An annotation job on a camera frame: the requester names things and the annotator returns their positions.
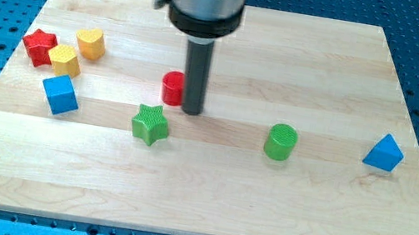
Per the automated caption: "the green star block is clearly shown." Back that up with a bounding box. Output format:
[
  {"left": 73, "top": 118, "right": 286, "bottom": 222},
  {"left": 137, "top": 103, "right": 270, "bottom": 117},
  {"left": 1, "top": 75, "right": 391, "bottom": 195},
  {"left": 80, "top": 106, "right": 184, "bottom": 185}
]
[{"left": 131, "top": 104, "right": 169, "bottom": 146}]

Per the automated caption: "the red star block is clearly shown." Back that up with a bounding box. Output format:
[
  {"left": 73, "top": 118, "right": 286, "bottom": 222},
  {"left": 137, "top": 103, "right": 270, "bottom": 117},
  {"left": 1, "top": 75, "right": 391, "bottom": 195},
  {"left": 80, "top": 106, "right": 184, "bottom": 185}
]
[{"left": 22, "top": 29, "right": 57, "bottom": 68}]

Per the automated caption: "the red cylinder block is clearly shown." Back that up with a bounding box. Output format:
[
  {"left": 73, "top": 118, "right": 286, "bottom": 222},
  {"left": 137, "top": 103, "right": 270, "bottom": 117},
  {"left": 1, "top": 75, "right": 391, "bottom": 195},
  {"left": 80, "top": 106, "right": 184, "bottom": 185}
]
[{"left": 161, "top": 71, "right": 185, "bottom": 106}]

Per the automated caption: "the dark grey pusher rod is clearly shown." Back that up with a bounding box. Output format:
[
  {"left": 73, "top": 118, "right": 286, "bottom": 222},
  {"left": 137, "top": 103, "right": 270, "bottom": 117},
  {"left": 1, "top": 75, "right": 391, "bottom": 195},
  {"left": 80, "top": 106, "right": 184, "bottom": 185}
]
[{"left": 181, "top": 36, "right": 215, "bottom": 115}]

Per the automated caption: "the green cylinder block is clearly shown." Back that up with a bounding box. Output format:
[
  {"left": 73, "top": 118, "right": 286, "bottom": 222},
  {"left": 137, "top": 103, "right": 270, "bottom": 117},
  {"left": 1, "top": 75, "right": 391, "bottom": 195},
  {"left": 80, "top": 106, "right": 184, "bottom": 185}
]
[{"left": 263, "top": 123, "right": 298, "bottom": 161}]

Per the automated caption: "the light wooden board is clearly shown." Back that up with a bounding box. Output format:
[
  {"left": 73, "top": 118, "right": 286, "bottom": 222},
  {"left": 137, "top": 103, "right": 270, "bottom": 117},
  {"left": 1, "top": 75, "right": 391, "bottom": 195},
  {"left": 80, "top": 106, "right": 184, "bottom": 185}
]
[{"left": 0, "top": 0, "right": 419, "bottom": 235}]

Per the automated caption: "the yellow heart block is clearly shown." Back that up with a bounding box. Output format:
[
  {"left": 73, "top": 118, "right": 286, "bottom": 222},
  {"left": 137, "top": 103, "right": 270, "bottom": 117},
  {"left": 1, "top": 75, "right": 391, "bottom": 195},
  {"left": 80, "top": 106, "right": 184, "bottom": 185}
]
[{"left": 76, "top": 28, "right": 106, "bottom": 61}]

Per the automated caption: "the blue cube block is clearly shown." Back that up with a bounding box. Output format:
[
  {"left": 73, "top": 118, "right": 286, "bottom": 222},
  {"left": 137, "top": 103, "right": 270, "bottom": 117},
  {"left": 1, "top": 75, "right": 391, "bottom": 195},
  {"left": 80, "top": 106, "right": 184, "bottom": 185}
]
[{"left": 42, "top": 74, "right": 79, "bottom": 115}]

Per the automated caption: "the yellow hexagon block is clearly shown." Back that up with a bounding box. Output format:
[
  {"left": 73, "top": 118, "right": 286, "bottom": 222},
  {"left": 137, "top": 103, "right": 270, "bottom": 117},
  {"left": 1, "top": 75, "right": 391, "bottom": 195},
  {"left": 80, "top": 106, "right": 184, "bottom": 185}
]
[{"left": 47, "top": 44, "right": 81, "bottom": 78}]

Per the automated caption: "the blue triangle block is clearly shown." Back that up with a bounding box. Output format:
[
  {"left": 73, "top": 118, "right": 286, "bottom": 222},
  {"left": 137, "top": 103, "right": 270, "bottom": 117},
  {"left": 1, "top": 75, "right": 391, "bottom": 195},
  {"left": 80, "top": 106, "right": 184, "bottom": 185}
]
[{"left": 362, "top": 133, "right": 404, "bottom": 172}]

